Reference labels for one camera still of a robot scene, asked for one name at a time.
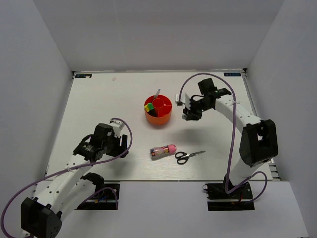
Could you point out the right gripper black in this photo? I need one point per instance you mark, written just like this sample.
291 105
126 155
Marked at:
194 116

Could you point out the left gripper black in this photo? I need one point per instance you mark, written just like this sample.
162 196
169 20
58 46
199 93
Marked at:
118 149

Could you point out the green black highlighter marker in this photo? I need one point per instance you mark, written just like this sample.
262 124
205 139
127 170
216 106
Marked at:
149 108

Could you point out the blue pen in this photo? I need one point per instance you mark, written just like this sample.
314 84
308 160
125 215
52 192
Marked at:
157 93

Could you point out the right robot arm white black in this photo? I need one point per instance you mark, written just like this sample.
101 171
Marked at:
253 140

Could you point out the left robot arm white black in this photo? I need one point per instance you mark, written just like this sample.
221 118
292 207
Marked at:
43 215

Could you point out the orange round organizer container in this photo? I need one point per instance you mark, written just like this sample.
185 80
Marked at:
163 112

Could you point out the pink capped eraser bottle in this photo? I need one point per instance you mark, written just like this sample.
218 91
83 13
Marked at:
163 151

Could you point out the right blue label sticker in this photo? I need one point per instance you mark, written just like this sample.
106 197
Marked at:
232 74

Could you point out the blue label sticker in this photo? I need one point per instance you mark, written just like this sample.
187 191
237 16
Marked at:
232 74
83 75

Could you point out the left blue label sticker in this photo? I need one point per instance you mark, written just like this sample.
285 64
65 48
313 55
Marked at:
83 75

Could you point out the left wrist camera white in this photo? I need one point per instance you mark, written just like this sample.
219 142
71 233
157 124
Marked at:
117 126

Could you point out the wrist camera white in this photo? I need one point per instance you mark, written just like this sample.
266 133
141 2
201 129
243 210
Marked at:
117 126
183 100

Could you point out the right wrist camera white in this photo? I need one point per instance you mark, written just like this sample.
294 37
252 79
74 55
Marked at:
183 100

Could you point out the black handled scissors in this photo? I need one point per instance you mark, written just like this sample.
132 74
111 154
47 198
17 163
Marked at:
183 157

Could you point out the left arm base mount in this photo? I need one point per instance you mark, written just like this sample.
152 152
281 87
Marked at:
104 200

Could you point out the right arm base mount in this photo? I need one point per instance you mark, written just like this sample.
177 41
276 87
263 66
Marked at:
219 200

